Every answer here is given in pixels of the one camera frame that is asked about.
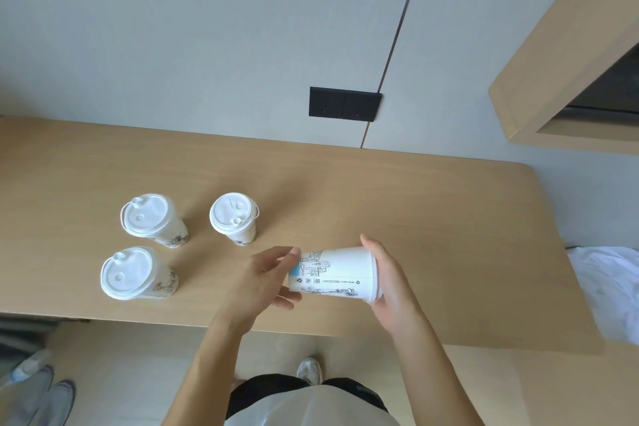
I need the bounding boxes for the person's left hand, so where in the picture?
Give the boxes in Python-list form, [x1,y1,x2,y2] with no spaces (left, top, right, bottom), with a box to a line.
[215,246,303,338]

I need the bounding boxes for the person's right hand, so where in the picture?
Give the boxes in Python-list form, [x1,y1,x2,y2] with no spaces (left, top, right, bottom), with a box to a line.
[359,233,431,342]

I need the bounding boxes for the white printed paper cup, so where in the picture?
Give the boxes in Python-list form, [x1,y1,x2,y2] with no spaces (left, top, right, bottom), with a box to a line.
[288,247,384,306]

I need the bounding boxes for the person's left forearm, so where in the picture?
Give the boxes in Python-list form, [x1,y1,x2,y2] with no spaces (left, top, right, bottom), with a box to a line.
[161,313,245,426]

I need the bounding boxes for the person's right forearm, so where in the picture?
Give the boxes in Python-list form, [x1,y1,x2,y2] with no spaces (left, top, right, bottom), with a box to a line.
[394,313,486,426]

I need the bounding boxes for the person's white shoe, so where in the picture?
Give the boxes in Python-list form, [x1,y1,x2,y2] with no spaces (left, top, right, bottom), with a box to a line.
[297,357,323,388]

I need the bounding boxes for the person's black shorts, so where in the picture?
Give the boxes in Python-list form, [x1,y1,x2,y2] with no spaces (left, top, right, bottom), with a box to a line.
[225,374,390,422]

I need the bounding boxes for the white lidded paper cup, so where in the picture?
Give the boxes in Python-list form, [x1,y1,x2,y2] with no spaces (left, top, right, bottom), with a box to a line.
[119,193,191,250]
[209,192,262,247]
[100,246,180,302]

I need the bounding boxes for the person's white shirt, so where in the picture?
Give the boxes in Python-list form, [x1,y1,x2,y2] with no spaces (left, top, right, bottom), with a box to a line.
[227,384,401,426]

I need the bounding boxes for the white cloth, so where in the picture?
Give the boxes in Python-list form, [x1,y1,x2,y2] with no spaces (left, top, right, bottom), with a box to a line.
[566,244,639,344]

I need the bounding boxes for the grey slipper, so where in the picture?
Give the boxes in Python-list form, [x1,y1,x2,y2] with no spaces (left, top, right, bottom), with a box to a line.
[0,365,55,426]
[29,379,77,426]

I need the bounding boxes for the clear plastic bottle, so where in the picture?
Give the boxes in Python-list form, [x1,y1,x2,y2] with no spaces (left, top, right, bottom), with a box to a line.
[0,348,54,389]

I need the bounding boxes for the black wall socket panel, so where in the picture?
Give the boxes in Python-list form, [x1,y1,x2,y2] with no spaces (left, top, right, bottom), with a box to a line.
[309,86,383,121]

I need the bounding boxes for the light wooden wall cabinet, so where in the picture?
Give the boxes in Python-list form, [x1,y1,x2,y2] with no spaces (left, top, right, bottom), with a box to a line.
[488,0,639,157]

